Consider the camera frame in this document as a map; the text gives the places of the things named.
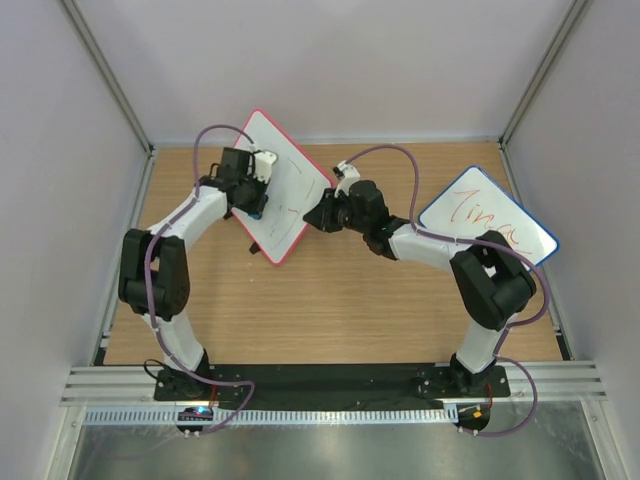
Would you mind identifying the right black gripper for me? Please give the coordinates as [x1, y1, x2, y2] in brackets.
[304, 189, 368, 235]

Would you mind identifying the red framed whiteboard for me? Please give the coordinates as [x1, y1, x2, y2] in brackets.
[232, 109, 333, 265]

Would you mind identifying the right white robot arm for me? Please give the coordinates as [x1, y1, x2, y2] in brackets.
[303, 180, 536, 396]

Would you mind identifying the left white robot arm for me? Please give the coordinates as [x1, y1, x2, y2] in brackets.
[118, 147, 277, 400]

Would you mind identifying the blue framed whiteboard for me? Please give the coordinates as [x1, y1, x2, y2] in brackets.
[418, 166, 559, 265]

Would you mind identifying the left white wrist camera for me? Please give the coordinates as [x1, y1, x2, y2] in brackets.
[252, 150, 278, 184]

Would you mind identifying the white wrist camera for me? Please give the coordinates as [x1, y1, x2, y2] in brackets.
[333, 160, 361, 198]
[252, 150, 278, 184]

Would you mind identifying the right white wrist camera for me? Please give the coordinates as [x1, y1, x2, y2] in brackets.
[333, 160, 361, 198]

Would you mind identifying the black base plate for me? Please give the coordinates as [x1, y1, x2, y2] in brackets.
[148, 363, 511, 411]

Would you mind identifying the white slotted cable duct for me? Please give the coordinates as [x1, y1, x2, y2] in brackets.
[83, 404, 458, 427]

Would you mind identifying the aluminium front rail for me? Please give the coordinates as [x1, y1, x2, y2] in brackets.
[60, 361, 606, 407]

